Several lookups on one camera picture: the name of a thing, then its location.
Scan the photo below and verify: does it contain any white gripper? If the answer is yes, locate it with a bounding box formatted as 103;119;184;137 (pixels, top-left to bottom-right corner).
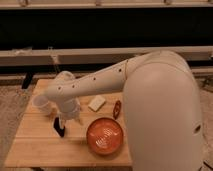
57;99;83;130

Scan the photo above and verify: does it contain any black eraser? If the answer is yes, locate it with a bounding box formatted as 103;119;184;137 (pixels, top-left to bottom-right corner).
53;117;65;137

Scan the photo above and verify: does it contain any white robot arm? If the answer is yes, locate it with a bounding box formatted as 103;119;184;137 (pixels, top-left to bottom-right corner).
45;51;203;171

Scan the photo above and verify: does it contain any translucent plastic cup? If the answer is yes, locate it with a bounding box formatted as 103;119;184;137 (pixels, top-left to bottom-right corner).
32;94;53;116

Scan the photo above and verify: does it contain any wooden table board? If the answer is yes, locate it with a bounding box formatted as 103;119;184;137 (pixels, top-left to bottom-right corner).
4;78;134;168

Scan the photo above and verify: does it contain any white sponge block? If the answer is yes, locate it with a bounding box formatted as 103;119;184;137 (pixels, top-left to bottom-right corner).
88;95;106;111

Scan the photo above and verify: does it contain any orange bowl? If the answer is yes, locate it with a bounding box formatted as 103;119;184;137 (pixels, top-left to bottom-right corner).
86;117;124;155

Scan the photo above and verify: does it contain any red chili pepper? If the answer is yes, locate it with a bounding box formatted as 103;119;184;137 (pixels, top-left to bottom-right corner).
113;100;122;120

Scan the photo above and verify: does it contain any white shelf rail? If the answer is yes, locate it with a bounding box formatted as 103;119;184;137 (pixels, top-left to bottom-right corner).
0;46;213;66

